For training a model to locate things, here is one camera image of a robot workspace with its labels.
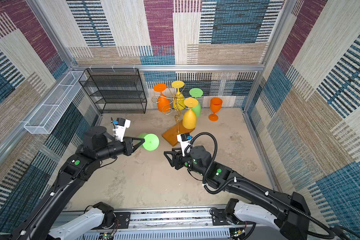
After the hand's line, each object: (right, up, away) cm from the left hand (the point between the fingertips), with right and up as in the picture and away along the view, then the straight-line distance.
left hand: (144, 138), depth 65 cm
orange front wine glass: (+39, +19, +38) cm, 58 cm away
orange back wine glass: (+5, +19, +28) cm, 34 cm away
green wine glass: (+3, -2, +3) cm, 4 cm away
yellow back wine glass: (+15, +20, +19) cm, 31 cm away
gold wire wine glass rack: (+9, -1, +37) cm, 38 cm away
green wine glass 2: (+24, +23, +16) cm, 37 cm away
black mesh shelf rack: (-32, +31, +46) cm, 64 cm away
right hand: (+10, -8, +4) cm, 13 cm away
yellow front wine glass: (+20, +9, +18) cm, 28 cm away
